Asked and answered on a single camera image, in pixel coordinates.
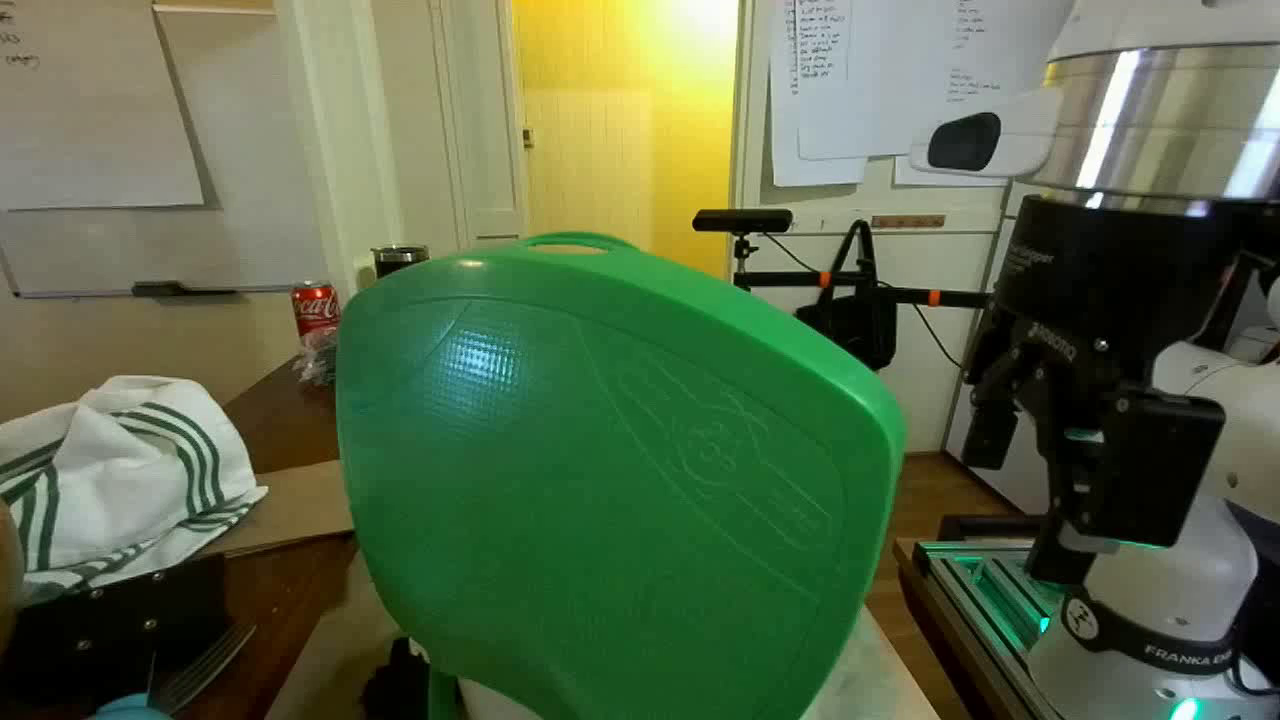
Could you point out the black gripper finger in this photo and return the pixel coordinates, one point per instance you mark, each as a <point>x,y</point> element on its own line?
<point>1145,467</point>
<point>993,421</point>

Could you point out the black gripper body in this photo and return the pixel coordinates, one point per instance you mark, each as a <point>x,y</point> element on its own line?
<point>1134,281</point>

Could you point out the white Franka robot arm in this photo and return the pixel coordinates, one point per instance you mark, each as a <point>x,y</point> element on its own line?
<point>1202,532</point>

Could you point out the black hanging bag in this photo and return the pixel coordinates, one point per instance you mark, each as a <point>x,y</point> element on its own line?
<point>852,321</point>

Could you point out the green plastic bin lid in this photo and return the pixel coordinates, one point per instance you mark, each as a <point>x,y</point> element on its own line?
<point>600,495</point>

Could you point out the dark mug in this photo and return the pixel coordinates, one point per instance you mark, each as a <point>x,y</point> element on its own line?
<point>402,260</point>

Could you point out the white door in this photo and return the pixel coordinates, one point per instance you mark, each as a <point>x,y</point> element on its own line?
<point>452,120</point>

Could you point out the red soda can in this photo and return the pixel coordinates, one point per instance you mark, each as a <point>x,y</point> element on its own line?
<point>315,312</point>

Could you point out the tan paper sheet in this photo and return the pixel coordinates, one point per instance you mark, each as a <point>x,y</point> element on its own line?
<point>295,504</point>

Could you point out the dark wooden table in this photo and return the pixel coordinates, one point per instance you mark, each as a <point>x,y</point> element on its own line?
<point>285,412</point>

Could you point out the black marker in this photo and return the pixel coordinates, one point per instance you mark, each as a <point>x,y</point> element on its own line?
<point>185,291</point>

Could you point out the white towel green stripes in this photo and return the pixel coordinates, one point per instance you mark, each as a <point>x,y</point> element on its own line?
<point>121,473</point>

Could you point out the black flat object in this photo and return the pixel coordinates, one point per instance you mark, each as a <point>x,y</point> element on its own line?
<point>95,633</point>

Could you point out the aluminium rail green glow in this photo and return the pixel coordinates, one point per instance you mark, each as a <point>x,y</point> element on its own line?
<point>993,593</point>

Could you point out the black bar camera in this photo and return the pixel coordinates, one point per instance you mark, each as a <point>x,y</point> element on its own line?
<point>741,223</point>

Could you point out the white papers on wall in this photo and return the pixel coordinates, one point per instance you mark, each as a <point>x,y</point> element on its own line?
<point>864,83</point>

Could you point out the white wall whiteboard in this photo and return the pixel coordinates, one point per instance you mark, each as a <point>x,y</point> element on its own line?
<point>95,107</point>

